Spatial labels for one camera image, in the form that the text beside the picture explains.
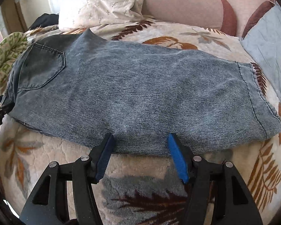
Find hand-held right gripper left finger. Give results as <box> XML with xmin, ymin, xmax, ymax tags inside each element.
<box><xmin>20</xmin><ymin>133</ymin><xmax>115</xmax><ymax>225</ymax></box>

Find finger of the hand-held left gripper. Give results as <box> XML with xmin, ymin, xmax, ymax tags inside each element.
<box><xmin>0</xmin><ymin>96</ymin><xmax>13</xmax><ymax>126</ymax></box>

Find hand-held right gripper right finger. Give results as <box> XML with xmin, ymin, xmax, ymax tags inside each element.
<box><xmin>167</xmin><ymin>133</ymin><xmax>264</xmax><ymax>225</ymax></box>

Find blue-grey denim pants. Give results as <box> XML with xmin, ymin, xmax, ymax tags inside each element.
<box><xmin>1</xmin><ymin>28</ymin><xmax>281</xmax><ymax>157</ymax></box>

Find leaf-print fleece blanket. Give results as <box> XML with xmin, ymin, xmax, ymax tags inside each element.
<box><xmin>0</xmin><ymin>20</ymin><xmax>281</xmax><ymax>225</ymax></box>

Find green white patterned cloth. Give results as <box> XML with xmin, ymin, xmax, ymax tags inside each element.
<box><xmin>0</xmin><ymin>31</ymin><xmax>29</xmax><ymax>95</ymax></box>

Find black cloth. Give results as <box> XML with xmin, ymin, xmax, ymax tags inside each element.
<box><xmin>29</xmin><ymin>13</ymin><xmax>60</xmax><ymax>30</ymax></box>

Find light blue pillow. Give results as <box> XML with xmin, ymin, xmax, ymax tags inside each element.
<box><xmin>240</xmin><ymin>3</ymin><xmax>281</xmax><ymax>113</ymax></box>

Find white sprig-print pillow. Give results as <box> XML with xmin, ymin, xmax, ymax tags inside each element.
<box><xmin>57</xmin><ymin>0</ymin><xmax>155</xmax><ymax>32</ymax></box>

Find pink maroon bolster cushion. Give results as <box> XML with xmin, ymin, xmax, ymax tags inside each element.
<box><xmin>142</xmin><ymin>0</ymin><xmax>238</xmax><ymax>37</ymax></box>

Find pink maroon headboard cushion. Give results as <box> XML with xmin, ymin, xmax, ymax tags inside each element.
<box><xmin>234</xmin><ymin>0</ymin><xmax>280</xmax><ymax>38</ymax></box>

